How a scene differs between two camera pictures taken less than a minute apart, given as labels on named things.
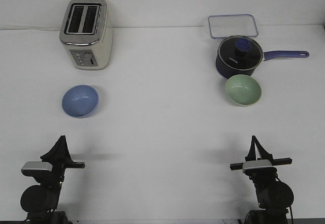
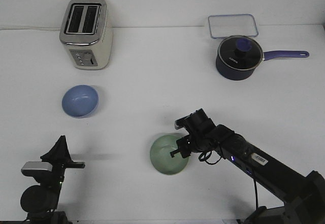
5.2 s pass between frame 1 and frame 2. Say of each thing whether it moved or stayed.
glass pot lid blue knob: stayed
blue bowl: stayed
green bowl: moved
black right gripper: moved
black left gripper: stayed
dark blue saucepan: stayed
